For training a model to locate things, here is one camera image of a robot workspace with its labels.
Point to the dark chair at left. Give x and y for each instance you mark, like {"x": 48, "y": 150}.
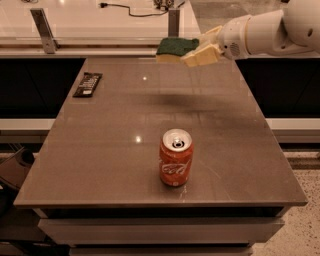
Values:
{"x": 13, "y": 172}

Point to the left metal railing bracket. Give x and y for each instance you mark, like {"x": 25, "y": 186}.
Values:
{"x": 49, "y": 44}

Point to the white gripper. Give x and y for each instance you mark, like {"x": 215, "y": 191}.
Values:
{"x": 232, "y": 38}

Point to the red coca-cola can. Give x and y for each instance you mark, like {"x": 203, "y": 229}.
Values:
{"x": 175, "y": 157}

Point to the middle metal railing bracket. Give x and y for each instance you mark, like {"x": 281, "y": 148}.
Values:
{"x": 173, "y": 22}

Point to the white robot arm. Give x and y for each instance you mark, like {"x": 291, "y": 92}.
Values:
{"x": 290, "y": 31}

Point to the green and yellow sponge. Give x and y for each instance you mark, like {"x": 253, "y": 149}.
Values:
{"x": 170, "y": 50}

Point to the metal railing bracket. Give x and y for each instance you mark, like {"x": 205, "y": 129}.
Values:
{"x": 173, "y": 22}
{"x": 49, "y": 44}

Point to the grey table drawer front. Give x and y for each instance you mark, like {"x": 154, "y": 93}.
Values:
{"x": 116, "y": 231}

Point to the small device on counter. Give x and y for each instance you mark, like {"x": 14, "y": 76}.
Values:
{"x": 166, "y": 4}

